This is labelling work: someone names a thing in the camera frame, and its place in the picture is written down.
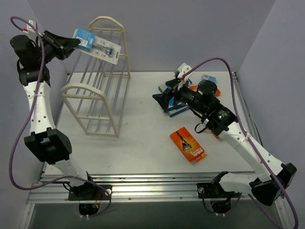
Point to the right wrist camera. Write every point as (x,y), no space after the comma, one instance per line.
(179,74)

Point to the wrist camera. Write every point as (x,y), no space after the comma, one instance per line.
(179,74)
(30,26)

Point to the orange Gillette Fusion box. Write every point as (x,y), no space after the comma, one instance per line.
(188,146)

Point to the aluminium rail frame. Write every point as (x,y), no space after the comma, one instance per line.
(143,164)

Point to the upper blue Harry's box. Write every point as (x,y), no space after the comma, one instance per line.
(164,88)

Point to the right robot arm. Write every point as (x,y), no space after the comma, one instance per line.
(270,175)

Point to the lower blue Harry's box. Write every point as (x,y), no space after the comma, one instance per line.
(175,110)

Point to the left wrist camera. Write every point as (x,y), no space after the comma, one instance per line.
(30,26)

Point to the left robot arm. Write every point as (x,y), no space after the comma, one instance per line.
(46,142)

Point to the cream metal-rod shelf rack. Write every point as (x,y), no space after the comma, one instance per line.
(96,90)

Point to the blue Gillette razor blister pack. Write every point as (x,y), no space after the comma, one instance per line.
(97,47)

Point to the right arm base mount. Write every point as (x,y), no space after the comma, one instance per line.
(209,190)

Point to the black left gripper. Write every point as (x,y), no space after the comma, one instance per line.
(54,44)

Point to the blue harry's box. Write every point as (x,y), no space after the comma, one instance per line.
(164,88)
(175,110)

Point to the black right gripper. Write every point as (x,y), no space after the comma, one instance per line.
(168,93)

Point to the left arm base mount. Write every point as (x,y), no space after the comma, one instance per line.
(90,192)

